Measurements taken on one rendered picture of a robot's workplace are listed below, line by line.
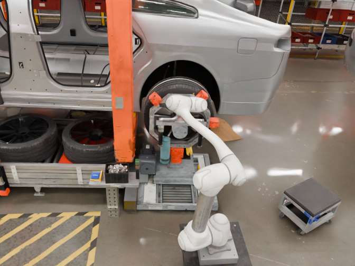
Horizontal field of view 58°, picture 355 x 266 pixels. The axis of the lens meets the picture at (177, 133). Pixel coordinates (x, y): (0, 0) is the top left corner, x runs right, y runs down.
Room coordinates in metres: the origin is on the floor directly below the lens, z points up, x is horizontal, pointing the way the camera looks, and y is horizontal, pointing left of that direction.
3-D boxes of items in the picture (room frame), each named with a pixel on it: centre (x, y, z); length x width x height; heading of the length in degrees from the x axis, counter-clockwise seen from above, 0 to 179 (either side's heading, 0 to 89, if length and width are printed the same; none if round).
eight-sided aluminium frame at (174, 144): (2.47, -0.01, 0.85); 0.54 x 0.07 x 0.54; 95
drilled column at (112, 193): (2.09, 0.55, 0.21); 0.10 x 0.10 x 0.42; 5
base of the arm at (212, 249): (1.57, -0.37, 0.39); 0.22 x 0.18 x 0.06; 109
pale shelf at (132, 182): (2.10, 0.52, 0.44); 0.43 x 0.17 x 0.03; 95
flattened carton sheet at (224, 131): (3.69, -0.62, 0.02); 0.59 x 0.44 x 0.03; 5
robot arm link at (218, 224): (1.56, -0.34, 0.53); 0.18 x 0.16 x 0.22; 119
